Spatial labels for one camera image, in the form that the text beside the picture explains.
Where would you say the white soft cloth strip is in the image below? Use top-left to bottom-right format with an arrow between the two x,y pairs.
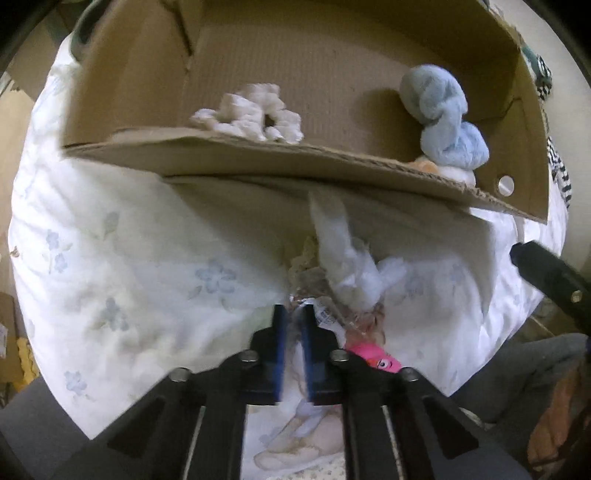
308,190 -> 407,313

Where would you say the black white striped fabric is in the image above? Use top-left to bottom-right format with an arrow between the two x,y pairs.
521,45 -> 574,209

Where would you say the white floral duvet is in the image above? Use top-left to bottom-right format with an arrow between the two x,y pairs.
7,36 -> 570,480

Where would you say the clear plastic wrapper with label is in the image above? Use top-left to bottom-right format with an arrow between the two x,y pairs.
288,236 -> 386,348

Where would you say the brown cardboard box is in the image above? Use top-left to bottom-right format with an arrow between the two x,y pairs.
61,1 -> 549,222

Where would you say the pink rubber duck toy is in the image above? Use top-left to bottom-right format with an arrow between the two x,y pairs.
346,342 -> 402,373

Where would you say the beige tube-shaped soft object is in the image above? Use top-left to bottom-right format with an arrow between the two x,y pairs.
407,156 -> 440,175

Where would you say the light blue fluffy sock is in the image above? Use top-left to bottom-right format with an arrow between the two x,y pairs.
399,64 -> 490,187

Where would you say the yellow egg tray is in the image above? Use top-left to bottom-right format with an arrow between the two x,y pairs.
17,337 -> 40,385

